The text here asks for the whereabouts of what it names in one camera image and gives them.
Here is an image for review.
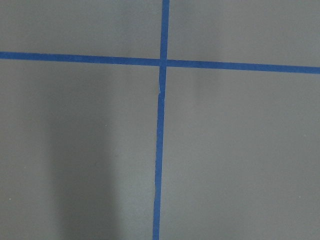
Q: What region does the blue tape horizontal strip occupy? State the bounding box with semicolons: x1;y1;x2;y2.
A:
0;51;320;75

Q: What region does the blue tape vertical strip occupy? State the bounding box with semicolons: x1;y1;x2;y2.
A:
152;0;170;240

